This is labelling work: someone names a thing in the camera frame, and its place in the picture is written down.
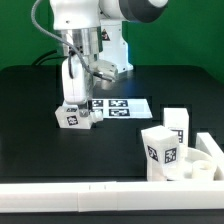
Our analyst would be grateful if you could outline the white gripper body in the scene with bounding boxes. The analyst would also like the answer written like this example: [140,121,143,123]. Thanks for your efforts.
[62,55,118,104]

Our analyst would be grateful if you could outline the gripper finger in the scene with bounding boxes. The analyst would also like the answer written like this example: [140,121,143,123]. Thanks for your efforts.
[78,102,89,117]

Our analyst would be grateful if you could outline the white round stool seat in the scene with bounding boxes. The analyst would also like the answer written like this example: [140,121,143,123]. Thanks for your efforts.
[147,146,219,183]

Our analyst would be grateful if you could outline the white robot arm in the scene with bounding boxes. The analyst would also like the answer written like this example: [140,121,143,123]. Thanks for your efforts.
[31,0,168,117]

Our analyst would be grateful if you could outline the paper sheet with markers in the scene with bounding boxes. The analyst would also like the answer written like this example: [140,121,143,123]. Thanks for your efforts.
[92,99,152,119]

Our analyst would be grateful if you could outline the black cables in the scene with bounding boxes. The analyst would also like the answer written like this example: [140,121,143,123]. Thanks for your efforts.
[31,48,64,66]

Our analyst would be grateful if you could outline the white front barrier rail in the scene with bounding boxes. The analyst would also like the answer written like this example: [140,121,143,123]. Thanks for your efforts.
[0,181,224,213]

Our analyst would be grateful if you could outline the white barrier rail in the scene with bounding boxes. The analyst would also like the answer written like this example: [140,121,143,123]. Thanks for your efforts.
[0,181,224,213]
[195,132,224,181]

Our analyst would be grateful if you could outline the white right barrier rail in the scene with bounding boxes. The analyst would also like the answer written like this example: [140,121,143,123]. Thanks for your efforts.
[195,132,224,181]

